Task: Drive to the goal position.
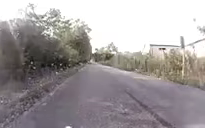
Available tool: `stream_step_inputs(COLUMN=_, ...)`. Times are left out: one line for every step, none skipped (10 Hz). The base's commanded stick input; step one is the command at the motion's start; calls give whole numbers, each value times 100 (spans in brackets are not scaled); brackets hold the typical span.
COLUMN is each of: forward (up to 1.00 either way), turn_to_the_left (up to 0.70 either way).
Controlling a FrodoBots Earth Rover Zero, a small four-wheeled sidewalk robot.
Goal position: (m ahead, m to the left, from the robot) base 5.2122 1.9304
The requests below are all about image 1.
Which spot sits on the pole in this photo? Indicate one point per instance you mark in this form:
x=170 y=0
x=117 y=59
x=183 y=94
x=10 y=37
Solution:
x=183 y=56

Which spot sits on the small pale building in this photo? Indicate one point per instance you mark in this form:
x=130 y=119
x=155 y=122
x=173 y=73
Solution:
x=163 y=52

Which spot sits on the dirt and leaf verge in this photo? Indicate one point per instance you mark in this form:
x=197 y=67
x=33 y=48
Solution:
x=20 y=96

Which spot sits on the grey asphalt road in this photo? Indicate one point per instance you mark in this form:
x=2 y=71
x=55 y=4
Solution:
x=100 y=100

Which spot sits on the weedy grass verge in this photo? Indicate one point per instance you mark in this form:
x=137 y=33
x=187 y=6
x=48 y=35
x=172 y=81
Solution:
x=163 y=68

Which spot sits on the distant clump of trees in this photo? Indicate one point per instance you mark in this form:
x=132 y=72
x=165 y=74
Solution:
x=105 y=53

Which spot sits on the row of trees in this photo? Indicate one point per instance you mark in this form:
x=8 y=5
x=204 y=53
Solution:
x=40 y=46

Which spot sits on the robot's own part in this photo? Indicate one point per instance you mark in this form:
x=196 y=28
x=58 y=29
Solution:
x=68 y=126

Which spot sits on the white building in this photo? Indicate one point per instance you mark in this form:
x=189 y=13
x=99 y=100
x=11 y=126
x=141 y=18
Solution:
x=201 y=50

